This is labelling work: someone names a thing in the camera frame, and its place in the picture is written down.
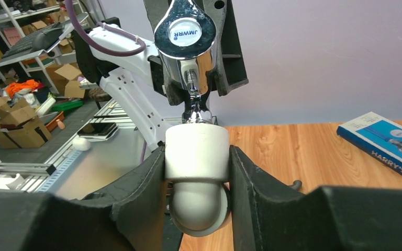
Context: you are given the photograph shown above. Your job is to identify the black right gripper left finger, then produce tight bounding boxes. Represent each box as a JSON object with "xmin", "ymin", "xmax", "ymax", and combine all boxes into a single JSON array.
[{"xmin": 0, "ymin": 147, "xmax": 166, "ymax": 250}]

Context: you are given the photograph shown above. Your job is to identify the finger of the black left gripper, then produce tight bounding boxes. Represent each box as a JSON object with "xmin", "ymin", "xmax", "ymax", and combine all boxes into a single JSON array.
[
  {"xmin": 203, "ymin": 1, "xmax": 249, "ymax": 96},
  {"xmin": 143, "ymin": 0, "xmax": 183, "ymax": 106}
]

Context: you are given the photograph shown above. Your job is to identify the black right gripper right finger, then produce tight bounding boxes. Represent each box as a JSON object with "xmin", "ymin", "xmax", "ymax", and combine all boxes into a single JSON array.
[{"xmin": 229, "ymin": 146, "xmax": 402, "ymax": 250}]

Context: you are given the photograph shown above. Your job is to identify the white PVC elbow fitting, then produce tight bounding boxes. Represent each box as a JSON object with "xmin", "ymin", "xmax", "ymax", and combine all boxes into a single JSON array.
[{"xmin": 165, "ymin": 123, "xmax": 231, "ymax": 237}]

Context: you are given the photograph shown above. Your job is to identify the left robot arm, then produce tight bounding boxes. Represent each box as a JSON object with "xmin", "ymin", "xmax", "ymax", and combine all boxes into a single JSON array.
[{"xmin": 65, "ymin": 1, "xmax": 249, "ymax": 150}]

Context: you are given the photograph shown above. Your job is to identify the blue Harry's razor box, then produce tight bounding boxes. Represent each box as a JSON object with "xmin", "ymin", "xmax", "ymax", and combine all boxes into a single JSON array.
[{"xmin": 336, "ymin": 112, "xmax": 402, "ymax": 176}]

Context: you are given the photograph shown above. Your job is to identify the aluminium frame rail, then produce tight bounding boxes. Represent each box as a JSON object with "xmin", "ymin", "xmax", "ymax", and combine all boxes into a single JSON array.
[{"xmin": 0, "ymin": 102, "xmax": 143, "ymax": 199}]

